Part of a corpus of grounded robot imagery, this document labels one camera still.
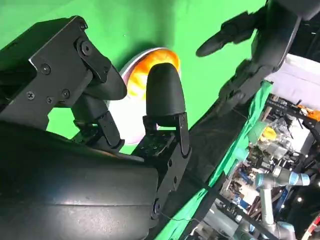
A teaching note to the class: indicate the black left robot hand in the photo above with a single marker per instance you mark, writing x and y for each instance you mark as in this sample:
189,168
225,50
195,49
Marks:
275,37

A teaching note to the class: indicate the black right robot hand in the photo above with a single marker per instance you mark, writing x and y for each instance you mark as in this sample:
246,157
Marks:
75,187

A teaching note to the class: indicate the white cloth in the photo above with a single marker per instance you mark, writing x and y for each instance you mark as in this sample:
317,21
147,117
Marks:
297,75

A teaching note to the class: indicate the lilac plate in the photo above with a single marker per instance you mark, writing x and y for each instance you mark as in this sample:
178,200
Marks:
130,117

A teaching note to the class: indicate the clear plastic bag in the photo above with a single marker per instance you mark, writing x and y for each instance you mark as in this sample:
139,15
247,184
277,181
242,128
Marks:
272,135

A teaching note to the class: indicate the black table skirt cloth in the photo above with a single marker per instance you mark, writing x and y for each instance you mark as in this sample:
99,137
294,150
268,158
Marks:
212,145

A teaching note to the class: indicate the orange toy bread roll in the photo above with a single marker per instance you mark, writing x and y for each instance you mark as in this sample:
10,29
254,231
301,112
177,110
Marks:
140,75

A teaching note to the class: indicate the green table cloth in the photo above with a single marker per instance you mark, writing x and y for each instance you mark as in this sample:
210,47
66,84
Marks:
112,20

